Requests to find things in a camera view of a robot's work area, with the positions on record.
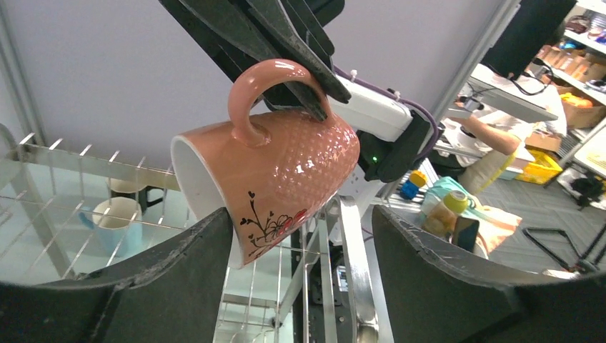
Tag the person in background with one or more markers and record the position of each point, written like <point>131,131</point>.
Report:
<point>498,136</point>

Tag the aluminium frame post left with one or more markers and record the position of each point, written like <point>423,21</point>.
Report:
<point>14,78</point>

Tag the black mug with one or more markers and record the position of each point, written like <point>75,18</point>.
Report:
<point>135,191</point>

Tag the black monitor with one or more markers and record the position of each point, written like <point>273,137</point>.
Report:
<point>534,24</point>

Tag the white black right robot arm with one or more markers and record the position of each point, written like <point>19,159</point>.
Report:
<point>395,134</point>

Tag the storage shelf with boxes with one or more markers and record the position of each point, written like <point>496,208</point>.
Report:
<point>578,60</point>

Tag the salmon dotted mug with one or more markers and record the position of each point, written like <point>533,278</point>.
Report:
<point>270,171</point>

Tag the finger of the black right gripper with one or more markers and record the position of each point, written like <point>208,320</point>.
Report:
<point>224,31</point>
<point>295,30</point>

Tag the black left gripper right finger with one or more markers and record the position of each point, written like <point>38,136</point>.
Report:
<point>438,292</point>

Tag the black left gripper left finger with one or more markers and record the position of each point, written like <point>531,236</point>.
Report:
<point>168,293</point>

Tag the yellow lid plastic bottle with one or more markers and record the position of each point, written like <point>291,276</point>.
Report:
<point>442,218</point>

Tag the aluminium frame post right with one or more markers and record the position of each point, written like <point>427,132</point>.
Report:
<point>485,21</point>

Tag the light blue faceted mug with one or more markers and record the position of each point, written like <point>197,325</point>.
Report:
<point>117,223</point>

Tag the metal wire dish rack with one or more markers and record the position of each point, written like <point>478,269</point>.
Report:
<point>338,212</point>

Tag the aluminium frame post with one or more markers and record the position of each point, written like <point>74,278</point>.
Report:
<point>14,78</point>
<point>485,21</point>

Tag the yellow crate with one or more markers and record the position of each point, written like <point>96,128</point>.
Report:
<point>542,169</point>

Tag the blue yellow toy block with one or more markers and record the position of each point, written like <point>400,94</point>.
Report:
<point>413,184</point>

